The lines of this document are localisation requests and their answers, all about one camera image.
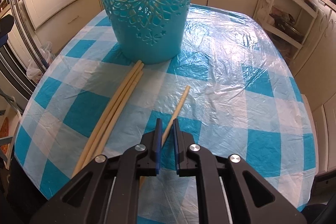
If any white shelf rack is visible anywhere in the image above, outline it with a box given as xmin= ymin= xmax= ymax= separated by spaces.
xmin=253 ymin=0 xmax=318 ymax=63

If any cream cabinets right side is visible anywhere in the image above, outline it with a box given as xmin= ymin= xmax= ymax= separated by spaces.
xmin=290 ymin=0 xmax=335 ymax=174

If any cream cabinet drawers left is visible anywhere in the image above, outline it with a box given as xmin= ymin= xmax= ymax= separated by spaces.
xmin=22 ymin=0 xmax=102 ymax=53

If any cream chopstick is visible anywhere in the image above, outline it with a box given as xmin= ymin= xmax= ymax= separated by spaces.
xmin=71 ymin=60 xmax=142 ymax=177
xmin=81 ymin=63 xmax=144 ymax=169
xmin=138 ymin=85 xmax=191 ymax=191
xmin=93 ymin=70 xmax=143 ymax=156

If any blue checkered tablecloth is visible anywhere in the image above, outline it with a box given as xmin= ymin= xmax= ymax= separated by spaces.
xmin=8 ymin=6 xmax=315 ymax=223

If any white plastic bag left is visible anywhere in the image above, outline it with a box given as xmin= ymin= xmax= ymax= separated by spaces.
xmin=25 ymin=41 xmax=56 ymax=84

